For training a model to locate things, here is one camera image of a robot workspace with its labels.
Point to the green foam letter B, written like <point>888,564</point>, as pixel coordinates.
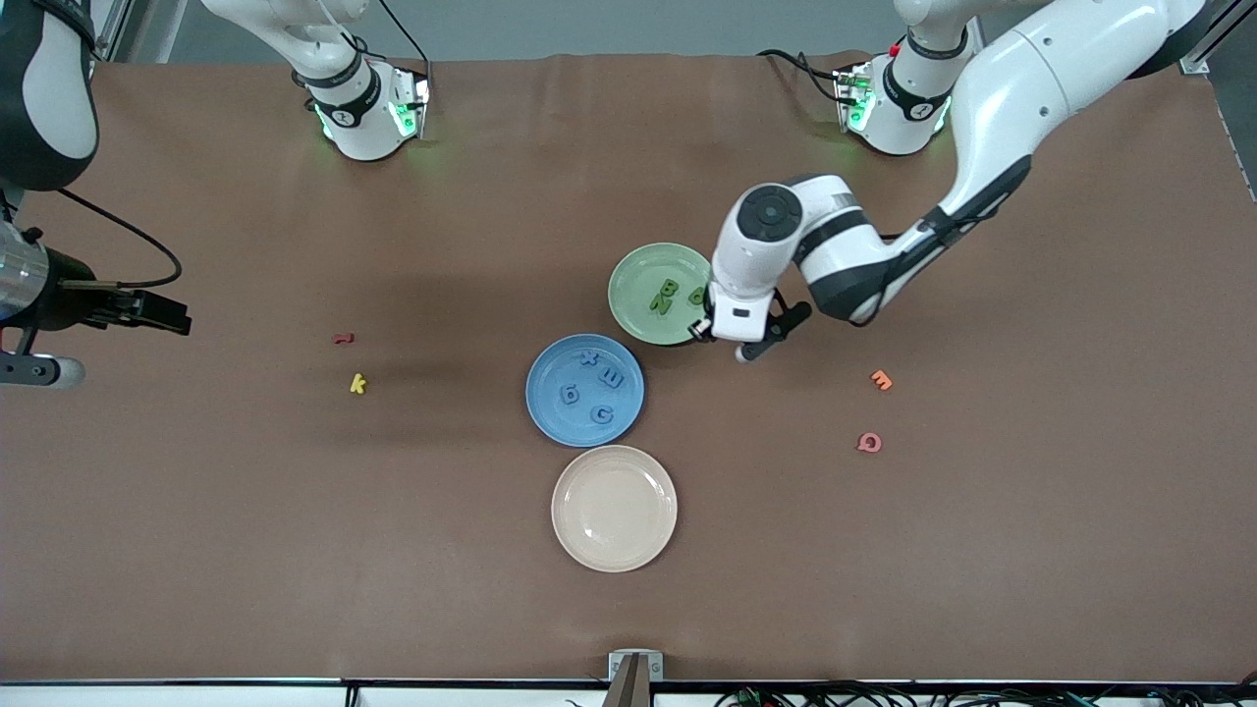
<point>670,288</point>

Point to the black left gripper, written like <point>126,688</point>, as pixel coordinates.
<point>703,329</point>

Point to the blue plate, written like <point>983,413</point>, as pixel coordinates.
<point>560,378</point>

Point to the orange foam letter E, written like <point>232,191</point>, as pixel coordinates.
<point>882,381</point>

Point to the blue foam digit six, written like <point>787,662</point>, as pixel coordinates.
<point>564,395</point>

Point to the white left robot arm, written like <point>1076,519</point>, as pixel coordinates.
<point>1031,79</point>

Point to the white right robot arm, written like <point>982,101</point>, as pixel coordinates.
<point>59,88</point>

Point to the blue foam letter G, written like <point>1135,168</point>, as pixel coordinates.
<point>593,414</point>

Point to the grey metal mount bracket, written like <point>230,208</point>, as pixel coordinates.
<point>635,666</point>

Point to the beige plate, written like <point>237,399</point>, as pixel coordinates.
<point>614,509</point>

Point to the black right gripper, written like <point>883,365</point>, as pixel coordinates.
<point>71,301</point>

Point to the green plate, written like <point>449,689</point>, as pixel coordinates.
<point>638,295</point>

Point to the white table edge rail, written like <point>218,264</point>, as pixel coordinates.
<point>196,697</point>

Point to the green foam letter N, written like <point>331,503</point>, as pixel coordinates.
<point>660,305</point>

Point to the blue foam letter E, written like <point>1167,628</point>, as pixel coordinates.
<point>612,377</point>

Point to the pink foam letter Q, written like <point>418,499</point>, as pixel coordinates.
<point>860,443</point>

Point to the aluminium frame post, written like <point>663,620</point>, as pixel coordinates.
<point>1198,65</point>

